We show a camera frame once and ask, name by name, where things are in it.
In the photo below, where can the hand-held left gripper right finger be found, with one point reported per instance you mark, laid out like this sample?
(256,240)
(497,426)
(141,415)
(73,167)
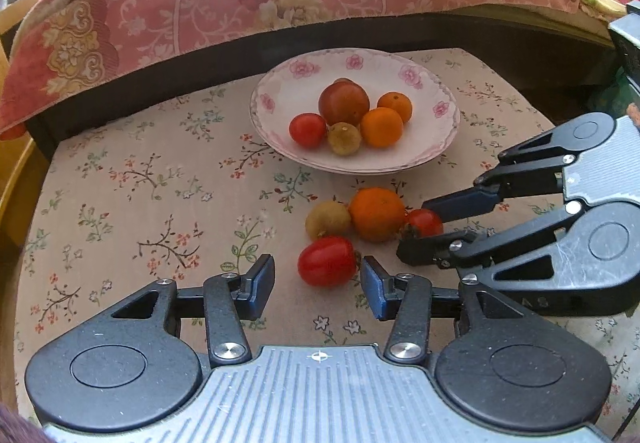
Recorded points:
(372,289)

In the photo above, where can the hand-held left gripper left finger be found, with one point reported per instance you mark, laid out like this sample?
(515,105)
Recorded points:
(262,284)

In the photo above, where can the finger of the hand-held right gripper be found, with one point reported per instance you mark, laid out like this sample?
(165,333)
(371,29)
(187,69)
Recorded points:
(460,203)
(425,250)

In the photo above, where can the small red tomato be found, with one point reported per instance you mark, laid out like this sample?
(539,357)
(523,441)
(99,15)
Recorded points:
(422,222)
(327,263)
(307,129)

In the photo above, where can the white plate with pink flowers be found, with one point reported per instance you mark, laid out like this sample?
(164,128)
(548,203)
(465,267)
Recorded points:
(425,135)

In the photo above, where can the medium mandarin orange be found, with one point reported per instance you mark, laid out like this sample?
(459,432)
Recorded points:
(381,128)

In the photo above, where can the small mandarin orange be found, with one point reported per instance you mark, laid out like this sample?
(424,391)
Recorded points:
(396,105)

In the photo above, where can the brown longan fruit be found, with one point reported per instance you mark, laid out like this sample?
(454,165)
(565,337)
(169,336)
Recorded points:
(344,139)
(328,219)

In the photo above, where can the large red tomato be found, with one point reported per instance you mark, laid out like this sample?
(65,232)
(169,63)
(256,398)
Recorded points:
(344,103)

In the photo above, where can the large mandarin orange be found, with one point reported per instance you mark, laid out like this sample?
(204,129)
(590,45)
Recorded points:
(376,214)

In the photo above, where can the floral tablecloth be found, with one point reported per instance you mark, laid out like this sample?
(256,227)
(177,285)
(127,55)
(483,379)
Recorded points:
(125,223)

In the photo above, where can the wooden cabinet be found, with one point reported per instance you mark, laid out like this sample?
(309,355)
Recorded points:
(15,163)

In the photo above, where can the maroon fuzzy clothing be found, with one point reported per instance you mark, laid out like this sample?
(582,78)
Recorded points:
(15,428)

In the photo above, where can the dark bed frame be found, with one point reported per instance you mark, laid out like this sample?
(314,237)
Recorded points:
(150,88)

